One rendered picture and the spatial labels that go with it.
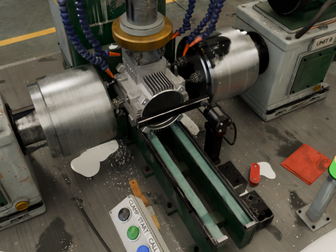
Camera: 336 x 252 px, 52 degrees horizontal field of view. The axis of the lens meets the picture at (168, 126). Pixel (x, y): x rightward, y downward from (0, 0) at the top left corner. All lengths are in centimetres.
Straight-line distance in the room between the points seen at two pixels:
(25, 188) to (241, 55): 77
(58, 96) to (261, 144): 75
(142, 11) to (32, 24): 286
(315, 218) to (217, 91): 49
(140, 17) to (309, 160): 77
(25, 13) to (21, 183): 310
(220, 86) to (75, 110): 46
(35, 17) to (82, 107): 298
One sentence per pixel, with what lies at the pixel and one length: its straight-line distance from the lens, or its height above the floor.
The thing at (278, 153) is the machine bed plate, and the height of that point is 80.
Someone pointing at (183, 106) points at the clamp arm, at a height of 103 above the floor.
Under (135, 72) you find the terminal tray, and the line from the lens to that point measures 107.
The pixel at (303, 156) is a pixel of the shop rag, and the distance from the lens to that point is 133.
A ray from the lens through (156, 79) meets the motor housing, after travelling 107.
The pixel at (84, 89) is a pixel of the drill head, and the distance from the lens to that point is 98.
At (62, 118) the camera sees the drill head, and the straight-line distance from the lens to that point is 96.
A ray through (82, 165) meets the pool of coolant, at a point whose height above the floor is 80.
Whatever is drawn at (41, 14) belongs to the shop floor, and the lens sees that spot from 395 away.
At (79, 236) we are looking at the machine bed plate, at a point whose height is 80.
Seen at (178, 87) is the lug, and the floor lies 109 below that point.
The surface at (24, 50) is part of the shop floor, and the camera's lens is 341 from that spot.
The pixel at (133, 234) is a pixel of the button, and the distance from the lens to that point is 78.
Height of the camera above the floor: 177
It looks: 46 degrees down
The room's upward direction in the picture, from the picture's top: 1 degrees clockwise
